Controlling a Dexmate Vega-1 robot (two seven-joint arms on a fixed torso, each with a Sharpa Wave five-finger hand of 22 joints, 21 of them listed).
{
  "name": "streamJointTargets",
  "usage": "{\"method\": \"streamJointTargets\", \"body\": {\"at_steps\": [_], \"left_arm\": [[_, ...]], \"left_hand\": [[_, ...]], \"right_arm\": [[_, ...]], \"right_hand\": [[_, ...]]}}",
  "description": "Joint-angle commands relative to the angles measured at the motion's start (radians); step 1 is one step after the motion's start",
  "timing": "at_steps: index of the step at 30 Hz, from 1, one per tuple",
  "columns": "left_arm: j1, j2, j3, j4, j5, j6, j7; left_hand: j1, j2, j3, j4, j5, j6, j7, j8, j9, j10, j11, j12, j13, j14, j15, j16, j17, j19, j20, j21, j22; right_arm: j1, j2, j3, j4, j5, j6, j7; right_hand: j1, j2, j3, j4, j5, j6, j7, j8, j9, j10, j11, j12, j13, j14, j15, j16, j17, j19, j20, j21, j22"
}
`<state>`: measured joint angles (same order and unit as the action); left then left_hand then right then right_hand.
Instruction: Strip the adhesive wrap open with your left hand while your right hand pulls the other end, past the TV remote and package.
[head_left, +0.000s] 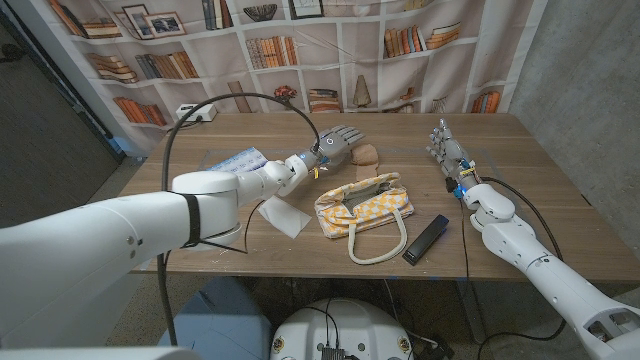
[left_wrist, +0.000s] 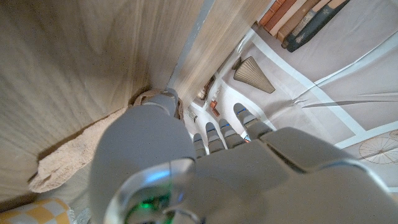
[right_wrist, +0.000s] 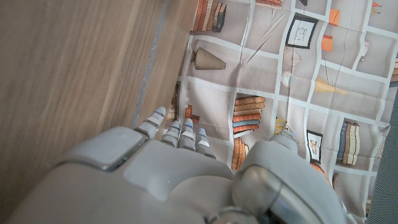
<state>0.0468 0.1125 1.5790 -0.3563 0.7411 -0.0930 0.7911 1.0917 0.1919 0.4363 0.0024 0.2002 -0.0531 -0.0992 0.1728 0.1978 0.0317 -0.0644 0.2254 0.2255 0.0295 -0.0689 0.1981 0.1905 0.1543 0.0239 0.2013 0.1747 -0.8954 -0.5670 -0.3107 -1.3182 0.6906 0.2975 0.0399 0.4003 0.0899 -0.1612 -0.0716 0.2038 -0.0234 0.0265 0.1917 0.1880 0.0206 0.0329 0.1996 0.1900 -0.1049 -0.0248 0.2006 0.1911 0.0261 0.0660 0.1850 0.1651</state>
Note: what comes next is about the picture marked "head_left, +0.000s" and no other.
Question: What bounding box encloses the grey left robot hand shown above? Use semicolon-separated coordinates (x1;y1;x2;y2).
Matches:
309;124;366;169

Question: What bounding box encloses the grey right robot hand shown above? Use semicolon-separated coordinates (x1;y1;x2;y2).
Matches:
426;118;479;190

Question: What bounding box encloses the tan adhesive wrap roll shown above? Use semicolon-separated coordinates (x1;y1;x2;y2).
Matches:
349;144;381;182

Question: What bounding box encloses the white flat package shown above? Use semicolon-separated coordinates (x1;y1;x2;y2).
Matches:
257;195;313;240

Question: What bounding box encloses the white power strip box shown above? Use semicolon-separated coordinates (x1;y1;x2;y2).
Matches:
175;103;218;123

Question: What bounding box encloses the yellow white checkered handbag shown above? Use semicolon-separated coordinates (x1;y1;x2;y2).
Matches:
314;172;415;266

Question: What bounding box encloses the printed bookshelf backdrop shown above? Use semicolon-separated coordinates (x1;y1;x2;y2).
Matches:
9;0;550;157

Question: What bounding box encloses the grey metal table leg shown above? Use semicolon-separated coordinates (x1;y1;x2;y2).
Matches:
457;279;486;344

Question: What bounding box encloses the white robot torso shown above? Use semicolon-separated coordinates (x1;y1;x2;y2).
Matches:
269;298;415;360

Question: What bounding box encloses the thin black right arm wire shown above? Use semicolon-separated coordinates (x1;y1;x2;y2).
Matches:
458;195;472;282

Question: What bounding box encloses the thin black arm wire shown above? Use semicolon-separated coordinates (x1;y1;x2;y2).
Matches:
199;199;265;255
458;195;472;282

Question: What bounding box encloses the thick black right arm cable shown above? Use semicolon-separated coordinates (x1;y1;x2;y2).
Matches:
478;175;569;360

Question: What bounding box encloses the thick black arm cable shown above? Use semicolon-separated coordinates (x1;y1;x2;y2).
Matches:
156;92;321;347
478;175;569;360

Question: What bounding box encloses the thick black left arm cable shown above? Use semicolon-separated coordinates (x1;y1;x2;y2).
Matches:
156;92;321;347

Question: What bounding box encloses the thin black left arm wire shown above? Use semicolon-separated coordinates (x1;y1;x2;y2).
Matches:
199;199;265;255

